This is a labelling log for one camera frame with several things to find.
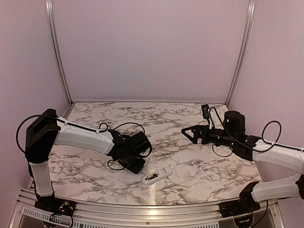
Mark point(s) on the white remote control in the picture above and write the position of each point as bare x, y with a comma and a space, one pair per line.
162, 174

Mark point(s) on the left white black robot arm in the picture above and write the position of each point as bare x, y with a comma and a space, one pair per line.
49, 130

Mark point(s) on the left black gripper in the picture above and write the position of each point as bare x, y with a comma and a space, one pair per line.
137, 169

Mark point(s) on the front aluminium rail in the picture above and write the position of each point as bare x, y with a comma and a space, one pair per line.
102, 215

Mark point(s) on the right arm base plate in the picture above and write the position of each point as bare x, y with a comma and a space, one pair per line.
238, 207

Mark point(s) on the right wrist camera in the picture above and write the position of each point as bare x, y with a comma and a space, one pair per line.
205, 111

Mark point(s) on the left aluminium frame post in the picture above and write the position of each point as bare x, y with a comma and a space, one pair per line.
56, 48

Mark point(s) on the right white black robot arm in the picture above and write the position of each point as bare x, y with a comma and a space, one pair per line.
252, 148

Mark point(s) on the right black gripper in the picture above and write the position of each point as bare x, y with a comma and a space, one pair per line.
205, 128

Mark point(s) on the aluminium frame post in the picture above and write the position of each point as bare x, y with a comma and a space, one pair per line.
56, 48
243, 50

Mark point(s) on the right aluminium frame post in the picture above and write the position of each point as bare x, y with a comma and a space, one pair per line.
243, 50

